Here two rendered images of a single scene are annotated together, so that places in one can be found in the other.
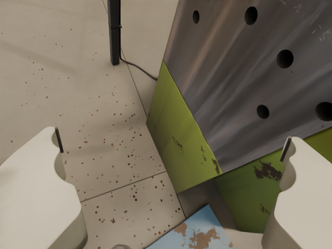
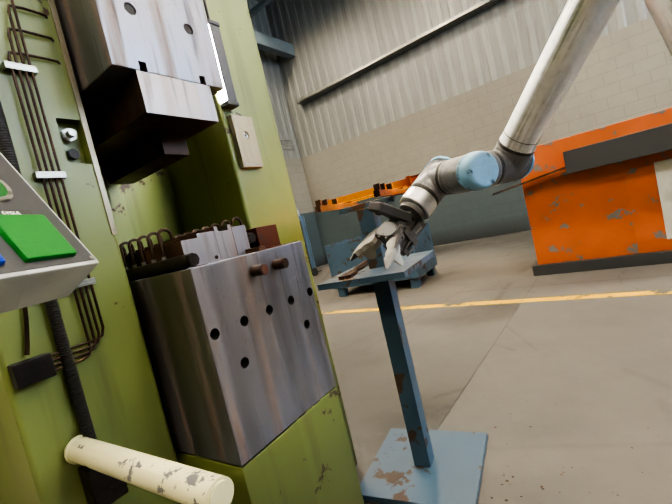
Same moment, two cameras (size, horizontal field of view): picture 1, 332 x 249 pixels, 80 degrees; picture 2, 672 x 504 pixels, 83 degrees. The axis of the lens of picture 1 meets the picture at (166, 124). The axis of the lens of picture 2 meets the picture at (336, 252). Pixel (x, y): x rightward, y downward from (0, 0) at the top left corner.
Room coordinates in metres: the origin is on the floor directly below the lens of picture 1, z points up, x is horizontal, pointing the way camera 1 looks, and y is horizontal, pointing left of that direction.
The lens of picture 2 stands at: (0.24, 0.92, 0.93)
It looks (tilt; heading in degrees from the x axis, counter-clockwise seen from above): 4 degrees down; 263
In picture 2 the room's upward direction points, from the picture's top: 13 degrees counter-clockwise
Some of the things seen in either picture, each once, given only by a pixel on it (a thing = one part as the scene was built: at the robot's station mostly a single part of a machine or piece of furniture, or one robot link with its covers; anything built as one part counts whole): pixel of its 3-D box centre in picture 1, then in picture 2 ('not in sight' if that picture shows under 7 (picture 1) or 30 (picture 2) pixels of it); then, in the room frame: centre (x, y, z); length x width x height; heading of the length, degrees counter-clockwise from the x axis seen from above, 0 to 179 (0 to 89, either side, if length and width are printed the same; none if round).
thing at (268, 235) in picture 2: not in sight; (254, 240); (0.33, -0.21, 0.95); 0.12 x 0.09 x 0.07; 138
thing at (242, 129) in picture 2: not in sight; (245, 142); (0.29, -0.36, 1.27); 0.09 x 0.02 x 0.17; 48
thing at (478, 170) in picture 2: not in sight; (469, 173); (-0.24, 0.03, 0.98); 0.12 x 0.12 x 0.09; 17
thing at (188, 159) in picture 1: (227, 119); (245, 483); (0.53, -0.23, 0.23); 0.56 x 0.38 x 0.47; 138
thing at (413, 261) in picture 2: not in sight; (380, 268); (-0.07, -0.38, 0.75); 0.40 x 0.30 x 0.02; 55
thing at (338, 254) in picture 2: not in sight; (382, 259); (-0.99, -4.06, 0.36); 1.21 x 0.81 x 0.72; 141
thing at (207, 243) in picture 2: not in sight; (170, 255); (0.56, -0.18, 0.96); 0.42 x 0.20 x 0.09; 138
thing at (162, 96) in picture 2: not in sight; (136, 127); (0.56, -0.18, 1.32); 0.42 x 0.20 x 0.10; 138
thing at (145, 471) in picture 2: not in sight; (136, 467); (0.56, 0.28, 0.62); 0.44 x 0.05 x 0.05; 138
